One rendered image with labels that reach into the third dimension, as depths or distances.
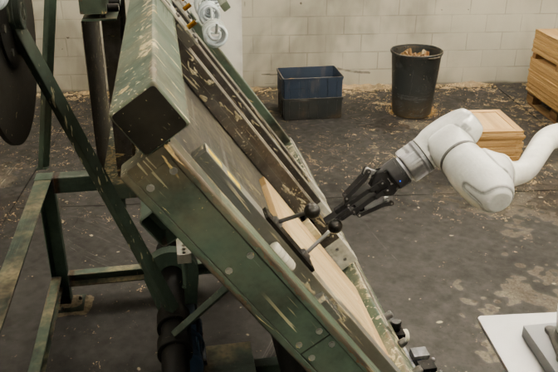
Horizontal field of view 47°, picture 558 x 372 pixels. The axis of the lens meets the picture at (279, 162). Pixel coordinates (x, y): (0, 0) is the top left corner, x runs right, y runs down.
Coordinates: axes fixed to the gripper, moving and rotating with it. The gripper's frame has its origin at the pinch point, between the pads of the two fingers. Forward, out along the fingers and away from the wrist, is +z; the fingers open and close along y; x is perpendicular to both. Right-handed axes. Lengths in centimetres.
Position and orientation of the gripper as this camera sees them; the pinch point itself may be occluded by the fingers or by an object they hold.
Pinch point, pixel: (336, 215)
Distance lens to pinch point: 164.7
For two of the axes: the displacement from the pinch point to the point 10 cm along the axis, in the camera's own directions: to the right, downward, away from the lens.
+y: -5.7, -7.1, -4.3
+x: 1.7, 4.0, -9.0
